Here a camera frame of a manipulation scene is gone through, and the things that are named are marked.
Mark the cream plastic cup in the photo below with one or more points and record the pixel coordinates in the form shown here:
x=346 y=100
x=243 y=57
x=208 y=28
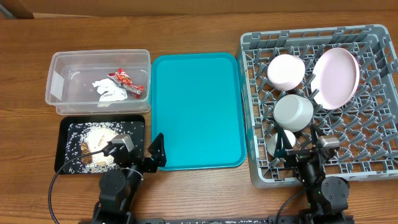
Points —
x=272 y=141

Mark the black tray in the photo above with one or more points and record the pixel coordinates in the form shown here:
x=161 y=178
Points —
x=137 y=138

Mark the teal plastic tray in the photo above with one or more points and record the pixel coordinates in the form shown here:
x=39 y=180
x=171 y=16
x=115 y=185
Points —
x=196 y=104

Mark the red snack wrapper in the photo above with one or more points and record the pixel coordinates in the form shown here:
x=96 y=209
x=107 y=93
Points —
x=123 y=79

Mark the clear plastic bin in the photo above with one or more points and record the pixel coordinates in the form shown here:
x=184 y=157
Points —
x=71 y=74

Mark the metal frame post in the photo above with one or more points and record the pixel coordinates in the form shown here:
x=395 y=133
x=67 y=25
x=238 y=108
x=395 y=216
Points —
x=7 y=14

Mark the grey-white bowl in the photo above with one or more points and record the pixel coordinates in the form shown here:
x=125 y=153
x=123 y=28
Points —
x=293 y=112

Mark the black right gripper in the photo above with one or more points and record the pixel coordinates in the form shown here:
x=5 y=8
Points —
x=302 y=156

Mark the pink round plate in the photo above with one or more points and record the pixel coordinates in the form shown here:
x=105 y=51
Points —
x=336 y=78

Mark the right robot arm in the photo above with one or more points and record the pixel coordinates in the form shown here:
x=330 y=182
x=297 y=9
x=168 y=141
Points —
x=327 y=196

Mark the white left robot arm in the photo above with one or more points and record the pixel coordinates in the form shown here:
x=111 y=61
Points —
x=119 y=186

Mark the pile of white rice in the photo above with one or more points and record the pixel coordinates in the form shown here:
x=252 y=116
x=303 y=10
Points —
x=97 y=136

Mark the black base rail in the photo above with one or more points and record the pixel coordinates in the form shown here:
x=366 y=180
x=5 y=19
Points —
x=285 y=219

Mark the white tissue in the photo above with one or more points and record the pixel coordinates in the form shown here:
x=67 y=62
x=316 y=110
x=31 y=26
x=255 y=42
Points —
x=109 y=91

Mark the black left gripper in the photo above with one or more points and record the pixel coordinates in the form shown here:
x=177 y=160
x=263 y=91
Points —
x=158 y=158

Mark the grey dishwasher rack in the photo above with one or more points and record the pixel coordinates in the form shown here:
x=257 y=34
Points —
x=366 y=126

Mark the brown food piece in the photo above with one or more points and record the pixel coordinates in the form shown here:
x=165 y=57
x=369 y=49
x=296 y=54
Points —
x=87 y=158

